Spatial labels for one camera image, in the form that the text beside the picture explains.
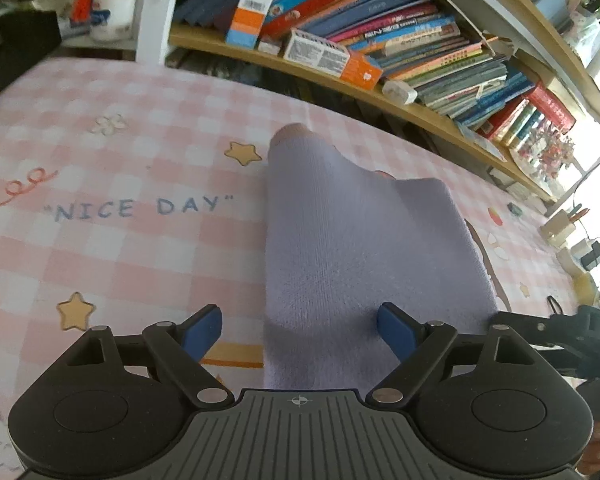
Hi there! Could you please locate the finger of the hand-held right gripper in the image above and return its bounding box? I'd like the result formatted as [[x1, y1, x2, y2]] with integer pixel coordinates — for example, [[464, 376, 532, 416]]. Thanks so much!
[[540, 347, 597, 379], [495, 311, 589, 350]]

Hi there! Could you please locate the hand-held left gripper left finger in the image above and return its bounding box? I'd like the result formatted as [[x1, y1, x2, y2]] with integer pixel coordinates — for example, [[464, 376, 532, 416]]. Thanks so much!
[[62, 303, 234, 409]]

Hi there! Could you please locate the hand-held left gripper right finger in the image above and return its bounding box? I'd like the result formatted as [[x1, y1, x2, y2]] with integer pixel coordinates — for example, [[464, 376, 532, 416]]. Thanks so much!
[[365, 302, 538, 408]]

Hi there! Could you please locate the purple and pink sweater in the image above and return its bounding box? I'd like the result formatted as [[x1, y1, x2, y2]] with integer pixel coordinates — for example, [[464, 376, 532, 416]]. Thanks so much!
[[262, 124, 500, 391]]

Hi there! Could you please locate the person's right hand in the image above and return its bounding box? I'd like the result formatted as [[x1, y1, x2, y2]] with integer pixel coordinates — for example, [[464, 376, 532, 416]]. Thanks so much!
[[577, 422, 600, 477]]

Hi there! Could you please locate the black power adapter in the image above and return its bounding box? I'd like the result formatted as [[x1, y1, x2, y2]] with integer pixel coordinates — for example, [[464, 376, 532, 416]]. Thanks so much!
[[580, 237, 600, 271]]

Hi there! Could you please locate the beige pencil holder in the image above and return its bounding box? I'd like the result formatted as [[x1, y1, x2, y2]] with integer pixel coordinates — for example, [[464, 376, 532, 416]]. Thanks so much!
[[539, 205, 589, 249]]

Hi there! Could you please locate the colourful flower decoration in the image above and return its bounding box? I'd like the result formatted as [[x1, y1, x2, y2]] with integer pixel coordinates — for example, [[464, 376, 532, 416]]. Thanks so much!
[[510, 115, 579, 182]]

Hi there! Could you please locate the pink checked printed table mat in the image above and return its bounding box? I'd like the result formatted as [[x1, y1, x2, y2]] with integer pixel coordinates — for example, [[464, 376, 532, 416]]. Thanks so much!
[[0, 57, 600, 461]]

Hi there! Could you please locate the red upright book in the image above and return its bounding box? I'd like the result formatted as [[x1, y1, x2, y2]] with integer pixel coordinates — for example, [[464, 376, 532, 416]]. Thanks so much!
[[477, 99, 532, 142]]

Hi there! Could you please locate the thick red dictionary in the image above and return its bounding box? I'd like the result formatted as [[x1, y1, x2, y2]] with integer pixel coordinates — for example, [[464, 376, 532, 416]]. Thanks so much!
[[526, 82, 577, 132]]

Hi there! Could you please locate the orange and white toothpaste box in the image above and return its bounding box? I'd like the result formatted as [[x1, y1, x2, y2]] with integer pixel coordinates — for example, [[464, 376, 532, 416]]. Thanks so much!
[[282, 29, 385, 91]]

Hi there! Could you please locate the white and wooden bookshelf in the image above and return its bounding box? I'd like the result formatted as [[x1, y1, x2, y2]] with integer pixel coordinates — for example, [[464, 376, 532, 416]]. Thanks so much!
[[137, 0, 600, 206]]

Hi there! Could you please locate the row of colourful books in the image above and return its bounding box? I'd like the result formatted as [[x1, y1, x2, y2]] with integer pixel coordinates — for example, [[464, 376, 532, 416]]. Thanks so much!
[[172, 0, 541, 131]]

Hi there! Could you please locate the white blue orange upright box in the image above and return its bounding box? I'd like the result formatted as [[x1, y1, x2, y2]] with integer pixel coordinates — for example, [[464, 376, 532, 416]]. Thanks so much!
[[225, 0, 292, 51]]

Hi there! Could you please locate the white jar green lid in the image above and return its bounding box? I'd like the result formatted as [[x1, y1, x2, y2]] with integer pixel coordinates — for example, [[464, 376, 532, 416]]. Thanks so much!
[[90, 0, 141, 44]]

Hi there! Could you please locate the black bag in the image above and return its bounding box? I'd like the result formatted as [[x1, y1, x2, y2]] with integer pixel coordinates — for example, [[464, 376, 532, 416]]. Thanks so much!
[[0, 7, 64, 94]]

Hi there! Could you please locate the white wall charger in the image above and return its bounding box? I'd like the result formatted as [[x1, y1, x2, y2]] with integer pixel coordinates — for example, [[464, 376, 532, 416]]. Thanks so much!
[[555, 238, 589, 276]]

